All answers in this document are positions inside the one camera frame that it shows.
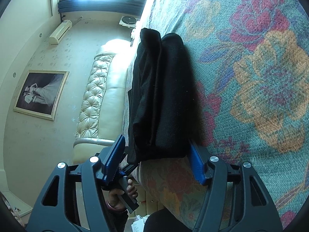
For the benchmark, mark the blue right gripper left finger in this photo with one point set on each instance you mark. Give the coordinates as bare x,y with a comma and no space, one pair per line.
113,157

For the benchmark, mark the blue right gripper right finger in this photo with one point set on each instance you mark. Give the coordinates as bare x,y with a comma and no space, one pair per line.
198,157

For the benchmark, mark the black pants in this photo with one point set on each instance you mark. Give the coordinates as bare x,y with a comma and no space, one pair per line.
163,114

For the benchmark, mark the person's left hand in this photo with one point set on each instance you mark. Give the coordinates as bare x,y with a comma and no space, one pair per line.
113,201

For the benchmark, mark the cream tufted leather headboard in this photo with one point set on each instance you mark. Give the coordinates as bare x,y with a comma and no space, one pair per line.
101,116

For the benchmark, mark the framed wedding photo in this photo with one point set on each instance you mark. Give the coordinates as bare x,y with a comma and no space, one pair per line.
40,93

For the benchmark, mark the floral bedspread bed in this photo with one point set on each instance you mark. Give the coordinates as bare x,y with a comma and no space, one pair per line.
250,69

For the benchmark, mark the white desk fan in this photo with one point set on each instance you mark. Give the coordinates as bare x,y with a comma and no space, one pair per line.
128,21

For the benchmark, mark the dark blue left curtain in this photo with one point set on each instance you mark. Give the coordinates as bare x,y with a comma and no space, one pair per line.
132,7

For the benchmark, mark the white wall air conditioner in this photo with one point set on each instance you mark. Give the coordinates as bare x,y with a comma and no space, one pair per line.
60,32

